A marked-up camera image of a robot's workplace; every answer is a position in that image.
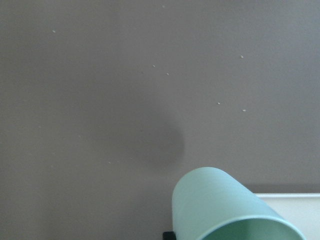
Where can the green plastic cup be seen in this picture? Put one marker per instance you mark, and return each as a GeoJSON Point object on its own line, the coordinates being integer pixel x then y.
{"type": "Point", "coordinates": [209, 204]}

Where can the cream rabbit serving tray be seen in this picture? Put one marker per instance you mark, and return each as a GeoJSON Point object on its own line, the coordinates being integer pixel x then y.
{"type": "Point", "coordinates": [300, 209]}

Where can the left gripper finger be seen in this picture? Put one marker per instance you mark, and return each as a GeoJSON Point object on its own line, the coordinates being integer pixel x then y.
{"type": "Point", "coordinates": [168, 235]}

